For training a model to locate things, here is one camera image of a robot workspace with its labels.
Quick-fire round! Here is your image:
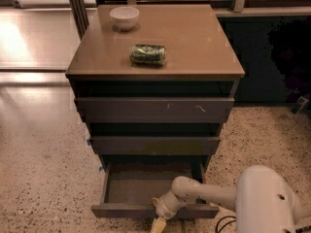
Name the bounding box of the dark low cabinet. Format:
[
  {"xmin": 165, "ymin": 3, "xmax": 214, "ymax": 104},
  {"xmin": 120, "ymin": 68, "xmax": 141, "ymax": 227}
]
[{"xmin": 220, "ymin": 16, "xmax": 311, "ymax": 103}]

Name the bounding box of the dark top drawer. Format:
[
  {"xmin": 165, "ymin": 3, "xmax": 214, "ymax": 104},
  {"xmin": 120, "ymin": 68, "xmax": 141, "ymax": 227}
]
[{"xmin": 75, "ymin": 97, "xmax": 234, "ymax": 123}]

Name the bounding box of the green soda can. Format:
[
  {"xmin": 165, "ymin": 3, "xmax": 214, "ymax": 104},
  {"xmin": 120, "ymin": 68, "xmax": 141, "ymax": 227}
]
[{"xmin": 130, "ymin": 45, "xmax": 166, "ymax": 66}]

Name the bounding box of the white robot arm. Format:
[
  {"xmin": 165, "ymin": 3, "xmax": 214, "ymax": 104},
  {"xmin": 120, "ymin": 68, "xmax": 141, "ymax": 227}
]
[{"xmin": 151, "ymin": 165, "xmax": 303, "ymax": 233}]

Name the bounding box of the white bowl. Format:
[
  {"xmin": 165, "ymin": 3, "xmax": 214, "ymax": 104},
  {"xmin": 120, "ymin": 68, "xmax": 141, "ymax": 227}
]
[{"xmin": 110, "ymin": 6, "xmax": 140, "ymax": 31}]

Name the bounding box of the dark middle drawer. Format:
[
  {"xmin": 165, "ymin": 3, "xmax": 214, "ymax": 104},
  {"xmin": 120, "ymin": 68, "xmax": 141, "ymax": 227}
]
[{"xmin": 89, "ymin": 136, "xmax": 220, "ymax": 155}]

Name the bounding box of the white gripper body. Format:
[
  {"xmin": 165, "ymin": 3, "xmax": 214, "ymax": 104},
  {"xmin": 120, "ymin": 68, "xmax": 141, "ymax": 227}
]
[{"xmin": 152, "ymin": 191, "xmax": 184, "ymax": 220}]

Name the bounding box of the dark bottom drawer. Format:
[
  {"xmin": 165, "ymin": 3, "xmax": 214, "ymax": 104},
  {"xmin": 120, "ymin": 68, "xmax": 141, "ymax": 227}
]
[{"xmin": 91, "ymin": 162, "xmax": 205, "ymax": 219}]

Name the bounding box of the black cable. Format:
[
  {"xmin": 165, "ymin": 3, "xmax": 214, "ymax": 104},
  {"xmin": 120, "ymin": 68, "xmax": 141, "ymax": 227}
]
[{"xmin": 215, "ymin": 215, "xmax": 237, "ymax": 233}]

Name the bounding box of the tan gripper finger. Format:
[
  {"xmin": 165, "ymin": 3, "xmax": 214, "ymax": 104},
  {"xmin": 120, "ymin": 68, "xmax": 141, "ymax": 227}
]
[{"xmin": 151, "ymin": 217, "xmax": 166, "ymax": 233}]

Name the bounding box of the dark drawer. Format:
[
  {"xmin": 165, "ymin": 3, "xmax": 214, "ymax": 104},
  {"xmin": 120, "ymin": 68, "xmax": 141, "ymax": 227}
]
[
  {"xmin": 89, "ymin": 136, "xmax": 220, "ymax": 155},
  {"xmin": 75, "ymin": 97, "xmax": 234, "ymax": 123},
  {"xmin": 91, "ymin": 162, "xmax": 205, "ymax": 219}
]

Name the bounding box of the brown drawer cabinet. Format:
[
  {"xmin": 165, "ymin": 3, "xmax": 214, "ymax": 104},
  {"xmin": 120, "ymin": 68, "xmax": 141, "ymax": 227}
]
[{"xmin": 66, "ymin": 5, "xmax": 244, "ymax": 171}]

